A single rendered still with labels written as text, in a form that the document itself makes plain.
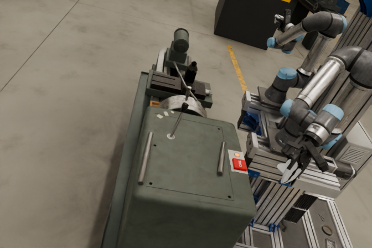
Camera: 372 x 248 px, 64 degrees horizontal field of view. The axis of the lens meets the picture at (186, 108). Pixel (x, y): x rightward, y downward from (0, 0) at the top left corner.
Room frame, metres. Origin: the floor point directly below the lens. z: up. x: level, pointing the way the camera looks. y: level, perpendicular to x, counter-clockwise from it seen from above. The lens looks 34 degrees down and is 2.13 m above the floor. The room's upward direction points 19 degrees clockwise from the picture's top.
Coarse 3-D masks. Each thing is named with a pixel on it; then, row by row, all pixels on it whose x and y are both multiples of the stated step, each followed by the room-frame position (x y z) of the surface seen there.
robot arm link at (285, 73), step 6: (282, 72) 1.89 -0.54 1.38; (288, 72) 1.89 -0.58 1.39; (294, 72) 1.91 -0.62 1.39; (276, 78) 1.90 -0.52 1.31; (282, 78) 1.87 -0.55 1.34; (288, 78) 1.86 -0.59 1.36; (294, 78) 1.89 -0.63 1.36; (276, 84) 1.88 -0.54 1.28; (282, 84) 1.86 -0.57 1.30; (288, 84) 1.87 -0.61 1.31; (294, 84) 1.89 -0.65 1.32
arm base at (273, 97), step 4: (272, 84) 1.91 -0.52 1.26; (268, 88) 1.93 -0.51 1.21; (272, 88) 1.89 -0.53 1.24; (276, 88) 1.87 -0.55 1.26; (268, 92) 1.89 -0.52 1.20; (272, 92) 1.88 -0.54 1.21; (276, 92) 1.86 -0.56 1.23; (280, 92) 1.86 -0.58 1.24; (284, 92) 1.87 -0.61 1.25; (268, 96) 1.87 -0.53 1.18; (272, 96) 1.86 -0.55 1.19; (276, 96) 1.85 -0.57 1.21; (280, 96) 1.86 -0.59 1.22; (284, 96) 1.88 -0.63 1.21; (272, 100) 1.85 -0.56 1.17; (276, 100) 1.84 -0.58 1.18; (280, 100) 1.85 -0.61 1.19; (284, 100) 1.87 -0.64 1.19
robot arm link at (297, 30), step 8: (312, 16) 1.93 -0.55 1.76; (320, 16) 1.90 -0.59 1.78; (328, 16) 1.90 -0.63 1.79; (304, 24) 1.93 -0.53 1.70; (312, 24) 1.90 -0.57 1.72; (320, 24) 1.88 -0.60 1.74; (328, 24) 1.89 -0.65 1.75; (288, 32) 2.03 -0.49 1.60; (296, 32) 1.98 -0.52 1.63; (304, 32) 1.96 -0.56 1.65; (272, 40) 2.11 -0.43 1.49; (280, 40) 2.08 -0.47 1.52; (288, 40) 2.04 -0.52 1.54; (272, 48) 2.13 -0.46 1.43; (280, 48) 2.15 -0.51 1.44
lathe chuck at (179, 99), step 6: (174, 96) 1.41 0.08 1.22; (180, 96) 1.41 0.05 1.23; (162, 102) 1.39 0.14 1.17; (168, 102) 1.36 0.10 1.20; (174, 102) 1.35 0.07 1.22; (180, 102) 1.36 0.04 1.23; (186, 102) 1.37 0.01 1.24; (192, 102) 1.39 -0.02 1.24; (198, 102) 1.43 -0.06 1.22; (198, 108) 1.37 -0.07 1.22; (204, 108) 1.45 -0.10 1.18; (204, 114) 1.38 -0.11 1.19
